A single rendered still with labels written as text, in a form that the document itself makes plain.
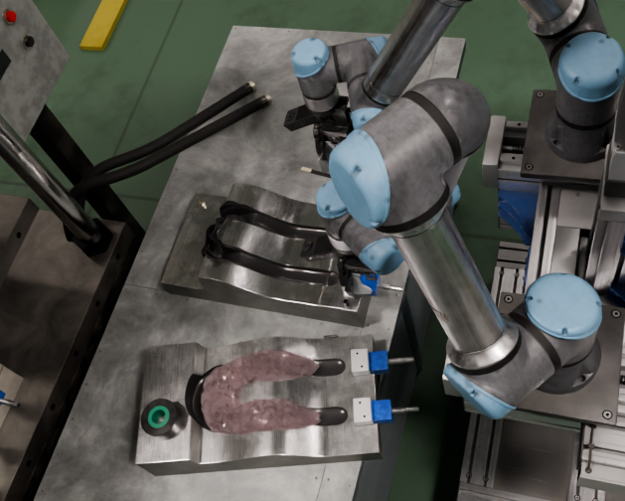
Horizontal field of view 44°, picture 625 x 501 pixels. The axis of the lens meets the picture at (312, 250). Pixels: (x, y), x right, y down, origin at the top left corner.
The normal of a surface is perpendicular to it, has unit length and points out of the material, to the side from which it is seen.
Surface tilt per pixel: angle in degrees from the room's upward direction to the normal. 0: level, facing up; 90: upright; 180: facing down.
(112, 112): 0
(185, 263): 0
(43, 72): 90
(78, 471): 0
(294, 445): 28
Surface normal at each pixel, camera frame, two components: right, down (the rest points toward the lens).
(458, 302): 0.09, 0.53
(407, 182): 0.40, 0.39
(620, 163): -0.25, 0.87
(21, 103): 0.94, 0.14
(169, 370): -0.21, -0.48
